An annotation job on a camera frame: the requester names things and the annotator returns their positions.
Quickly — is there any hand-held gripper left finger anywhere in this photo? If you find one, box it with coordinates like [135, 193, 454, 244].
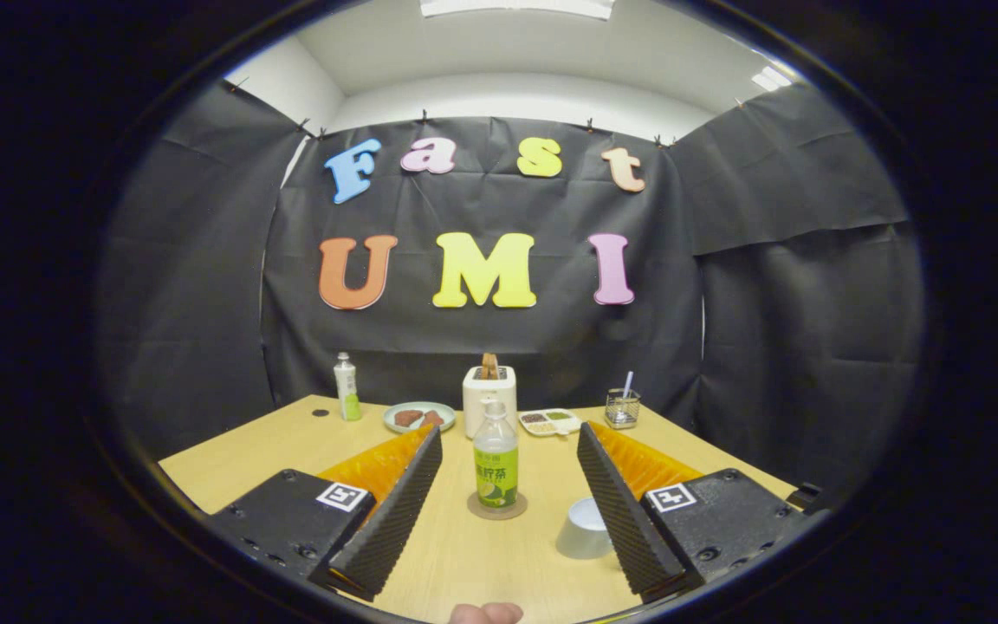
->
[203, 423, 445, 603]

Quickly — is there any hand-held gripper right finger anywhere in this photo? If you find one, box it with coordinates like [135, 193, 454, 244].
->
[575, 421, 813, 606]

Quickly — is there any white cup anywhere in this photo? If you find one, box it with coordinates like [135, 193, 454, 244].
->
[555, 497, 617, 560]

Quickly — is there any round brown coaster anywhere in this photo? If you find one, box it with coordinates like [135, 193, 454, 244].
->
[467, 491, 528, 521]

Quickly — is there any clear juice bottle green label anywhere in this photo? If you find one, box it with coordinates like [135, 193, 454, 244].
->
[473, 400, 520, 510]

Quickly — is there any small white green bottle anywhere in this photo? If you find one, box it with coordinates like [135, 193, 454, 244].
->
[334, 352, 362, 422]

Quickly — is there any wooden table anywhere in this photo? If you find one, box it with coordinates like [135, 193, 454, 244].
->
[159, 394, 799, 624]

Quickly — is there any pale green plate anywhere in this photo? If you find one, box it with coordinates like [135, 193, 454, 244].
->
[383, 400, 457, 434]

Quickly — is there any white divided snack tray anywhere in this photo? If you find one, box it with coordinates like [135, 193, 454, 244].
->
[519, 408, 582, 438]

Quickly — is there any white toaster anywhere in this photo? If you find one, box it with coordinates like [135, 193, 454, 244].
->
[463, 365, 518, 439]

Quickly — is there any black backdrop cloth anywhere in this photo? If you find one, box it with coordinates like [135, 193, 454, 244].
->
[96, 80, 924, 499]

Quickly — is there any long ceiling light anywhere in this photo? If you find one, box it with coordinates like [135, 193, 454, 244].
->
[419, 0, 617, 20]

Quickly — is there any wire mesh holder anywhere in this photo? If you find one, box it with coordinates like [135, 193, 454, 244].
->
[605, 388, 641, 430]

